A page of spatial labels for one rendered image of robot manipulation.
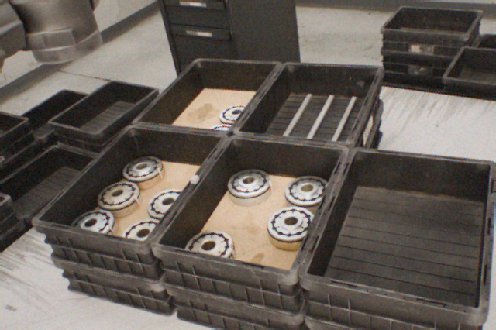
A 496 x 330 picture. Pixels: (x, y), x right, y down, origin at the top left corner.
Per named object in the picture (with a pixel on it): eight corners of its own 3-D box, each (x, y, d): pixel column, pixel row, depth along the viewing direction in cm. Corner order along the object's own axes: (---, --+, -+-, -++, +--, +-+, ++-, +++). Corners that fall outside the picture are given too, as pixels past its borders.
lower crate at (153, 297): (173, 322, 114) (160, 285, 107) (65, 294, 126) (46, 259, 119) (244, 204, 143) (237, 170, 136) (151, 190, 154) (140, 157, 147)
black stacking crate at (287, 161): (300, 321, 96) (294, 279, 90) (163, 288, 108) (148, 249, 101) (351, 187, 124) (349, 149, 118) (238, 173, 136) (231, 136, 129)
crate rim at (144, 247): (149, 256, 102) (146, 247, 101) (32, 231, 114) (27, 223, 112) (232, 142, 130) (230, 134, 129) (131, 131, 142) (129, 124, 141)
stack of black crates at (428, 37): (473, 94, 274) (484, 10, 248) (458, 124, 255) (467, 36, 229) (397, 84, 294) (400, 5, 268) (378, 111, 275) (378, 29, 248)
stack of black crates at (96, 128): (128, 219, 233) (95, 135, 207) (81, 203, 248) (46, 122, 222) (182, 169, 259) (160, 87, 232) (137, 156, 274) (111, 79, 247)
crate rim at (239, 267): (296, 287, 90) (294, 277, 89) (149, 256, 102) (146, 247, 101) (351, 155, 119) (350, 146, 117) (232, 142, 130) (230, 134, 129)
